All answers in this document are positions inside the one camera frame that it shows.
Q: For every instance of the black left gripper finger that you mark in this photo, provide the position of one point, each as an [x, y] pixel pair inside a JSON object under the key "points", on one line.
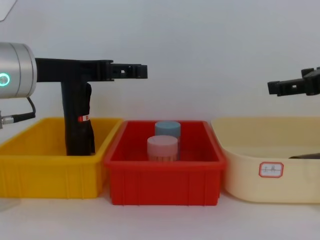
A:
{"points": [[130, 72]]}

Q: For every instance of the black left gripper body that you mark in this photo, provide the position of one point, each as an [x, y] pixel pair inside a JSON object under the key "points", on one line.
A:
{"points": [[70, 71]]}

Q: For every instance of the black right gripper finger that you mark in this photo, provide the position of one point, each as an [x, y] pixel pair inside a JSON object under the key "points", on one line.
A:
{"points": [[285, 87]]}

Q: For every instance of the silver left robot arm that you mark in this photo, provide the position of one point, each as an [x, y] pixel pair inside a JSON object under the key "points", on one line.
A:
{"points": [[17, 70]]}

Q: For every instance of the jar with blue lid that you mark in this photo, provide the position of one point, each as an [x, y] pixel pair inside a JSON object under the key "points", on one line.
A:
{"points": [[167, 128]]}

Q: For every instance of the dark object in basin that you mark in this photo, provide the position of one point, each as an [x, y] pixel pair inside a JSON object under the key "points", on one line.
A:
{"points": [[306, 156]]}

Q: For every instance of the jar with pink lid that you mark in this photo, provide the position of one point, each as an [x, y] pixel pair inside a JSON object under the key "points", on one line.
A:
{"points": [[162, 145]]}

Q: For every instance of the white label with red border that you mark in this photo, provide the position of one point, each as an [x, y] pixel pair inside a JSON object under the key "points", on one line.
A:
{"points": [[271, 169]]}

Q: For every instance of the cream plastic basin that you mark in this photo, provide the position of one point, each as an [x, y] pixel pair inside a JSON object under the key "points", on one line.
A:
{"points": [[250, 180]]}

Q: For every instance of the yellow plastic bin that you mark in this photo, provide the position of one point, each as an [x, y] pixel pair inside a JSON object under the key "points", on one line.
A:
{"points": [[37, 172]]}

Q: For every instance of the red plastic bin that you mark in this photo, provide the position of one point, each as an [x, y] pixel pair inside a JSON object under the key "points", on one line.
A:
{"points": [[162, 182]]}

